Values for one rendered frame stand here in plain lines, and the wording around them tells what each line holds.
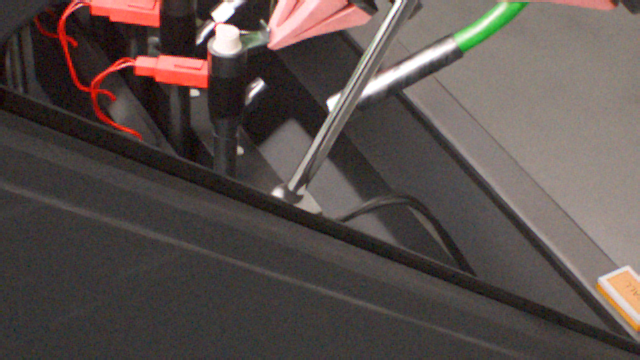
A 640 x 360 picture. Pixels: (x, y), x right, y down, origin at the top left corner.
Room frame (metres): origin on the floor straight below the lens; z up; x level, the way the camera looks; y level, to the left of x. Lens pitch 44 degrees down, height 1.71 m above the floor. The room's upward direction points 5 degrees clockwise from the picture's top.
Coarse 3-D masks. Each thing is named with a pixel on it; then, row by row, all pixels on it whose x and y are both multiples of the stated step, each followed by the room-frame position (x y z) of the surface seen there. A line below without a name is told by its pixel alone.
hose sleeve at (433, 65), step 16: (432, 48) 0.68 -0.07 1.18; (448, 48) 0.68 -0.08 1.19; (400, 64) 0.68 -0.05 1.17; (416, 64) 0.67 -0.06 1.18; (432, 64) 0.67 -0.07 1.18; (448, 64) 0.68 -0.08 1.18; (384, 80) 0.67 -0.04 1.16; (400, 80) 0.67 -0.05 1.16; (416, 80) 0.67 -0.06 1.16; (368, 96) 0.67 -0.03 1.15; (384, 96) 0.67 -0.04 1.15
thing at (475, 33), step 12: (492, 12) 0.69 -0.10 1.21; (504, 12) 0.68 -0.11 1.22; (516, 12) 0.68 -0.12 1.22; (480, 24) 0.68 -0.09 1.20; (492, 24) 0.68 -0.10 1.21; (504, 24) 0.68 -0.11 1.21; (456, 36) 0.68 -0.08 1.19; (468, 36) 0.68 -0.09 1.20; (480, 36) 0.68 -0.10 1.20; (468, 48) 0.68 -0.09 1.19
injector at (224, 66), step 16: (208, 48) 0.73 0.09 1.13; (240, 48) 0.73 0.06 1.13; (208, 64) 0.73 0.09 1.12; (224, 64) 0.72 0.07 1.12; (240, 64) 0.73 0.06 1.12; (224, 80) 0.72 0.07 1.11; (240, 80) 0.73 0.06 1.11; (256, 80) 0.75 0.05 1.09; (208, 96) 0.73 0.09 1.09; (224, 96) 0.72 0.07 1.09; (240, 96) 0.73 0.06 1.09; (256, 96) 0.74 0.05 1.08; (224, 112) 0.72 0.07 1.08; (240, 112) 0.73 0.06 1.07; (224, 128) 0.72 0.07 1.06; (224, 144) 0.72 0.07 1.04; (224, 160) 0.73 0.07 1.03
